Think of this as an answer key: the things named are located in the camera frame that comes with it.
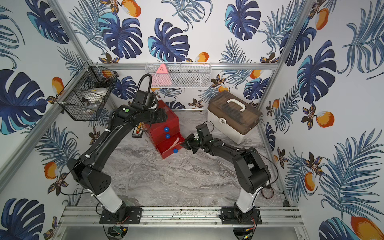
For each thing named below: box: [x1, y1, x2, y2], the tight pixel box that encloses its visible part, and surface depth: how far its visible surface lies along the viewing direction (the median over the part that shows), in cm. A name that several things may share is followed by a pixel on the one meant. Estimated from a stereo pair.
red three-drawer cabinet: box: [144, 99, 185, 160], surface depth 94 cm
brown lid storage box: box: [207, 90, 262, 145], surface depth 97 cm
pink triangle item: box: [151, 63, 172, 86], surface depth 91 cm
